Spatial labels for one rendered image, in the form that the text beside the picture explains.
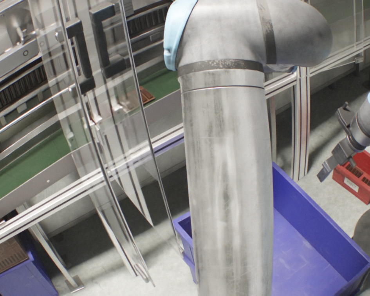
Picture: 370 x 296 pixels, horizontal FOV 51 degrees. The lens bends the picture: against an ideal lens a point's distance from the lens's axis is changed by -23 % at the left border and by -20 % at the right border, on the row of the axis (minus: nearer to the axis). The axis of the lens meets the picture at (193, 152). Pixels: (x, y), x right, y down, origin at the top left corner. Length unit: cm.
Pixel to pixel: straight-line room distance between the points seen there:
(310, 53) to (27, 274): 141
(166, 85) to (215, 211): 99
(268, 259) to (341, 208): 142
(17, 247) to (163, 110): 76
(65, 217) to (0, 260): 50
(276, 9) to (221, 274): 36
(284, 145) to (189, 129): 169
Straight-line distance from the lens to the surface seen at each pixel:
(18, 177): 146
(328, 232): 145
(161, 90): 151
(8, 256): 163
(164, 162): 198
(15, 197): 143
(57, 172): 142
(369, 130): 104
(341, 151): 111
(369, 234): 163
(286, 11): 60
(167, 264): 187
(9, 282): 176
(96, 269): 193
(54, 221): 192
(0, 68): 129
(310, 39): 61
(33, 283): 179
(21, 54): 129
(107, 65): 76
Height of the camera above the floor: 156
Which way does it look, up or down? 44 degrees down
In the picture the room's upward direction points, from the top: 10 degrees counter-clockwise
